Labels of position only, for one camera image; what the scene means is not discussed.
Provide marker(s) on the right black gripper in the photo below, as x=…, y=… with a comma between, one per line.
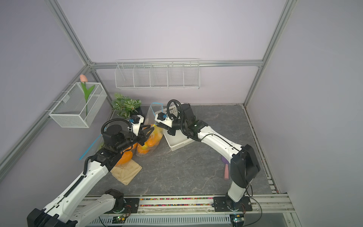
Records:
x=171, y=131

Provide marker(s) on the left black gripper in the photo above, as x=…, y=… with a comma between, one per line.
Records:
x=142, y=136

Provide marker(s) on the big orange mango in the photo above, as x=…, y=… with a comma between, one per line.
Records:
x=154, y=139

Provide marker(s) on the large orange mango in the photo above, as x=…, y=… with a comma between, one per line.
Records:
x=127, y=156

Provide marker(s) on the clear zip-top bag blue zipper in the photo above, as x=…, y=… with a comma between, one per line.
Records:
x=106, y=154

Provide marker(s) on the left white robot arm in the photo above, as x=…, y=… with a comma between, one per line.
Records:
x=63, y=212

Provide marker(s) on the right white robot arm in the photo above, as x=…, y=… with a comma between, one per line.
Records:
x=243, y=162

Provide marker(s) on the white plastic perforated basket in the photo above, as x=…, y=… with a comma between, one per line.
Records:
x=178, y=140

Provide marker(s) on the green potted plant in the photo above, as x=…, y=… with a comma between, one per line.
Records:
x=125, y=106

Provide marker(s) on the purple pink brush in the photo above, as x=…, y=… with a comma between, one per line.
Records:
x=226, y=170

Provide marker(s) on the pink artificial tulip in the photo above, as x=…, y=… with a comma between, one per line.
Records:
x=87, y=91

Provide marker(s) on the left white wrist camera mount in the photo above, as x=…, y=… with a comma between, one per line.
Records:
x=136, y=122

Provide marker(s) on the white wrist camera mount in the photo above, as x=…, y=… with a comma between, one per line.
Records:
x=136, y=122
x=163, y=121

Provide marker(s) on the white wire wall shelf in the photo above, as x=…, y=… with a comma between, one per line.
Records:
x=182, y=73

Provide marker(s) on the white mesh wall basket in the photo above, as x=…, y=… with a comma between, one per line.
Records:
x=70, y=111

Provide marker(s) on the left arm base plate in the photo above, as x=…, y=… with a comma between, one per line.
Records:
x=130, y=205

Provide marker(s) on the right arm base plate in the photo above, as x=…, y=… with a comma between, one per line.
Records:
x=224, y=204

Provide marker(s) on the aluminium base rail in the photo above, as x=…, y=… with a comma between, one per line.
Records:
x=194, y=210

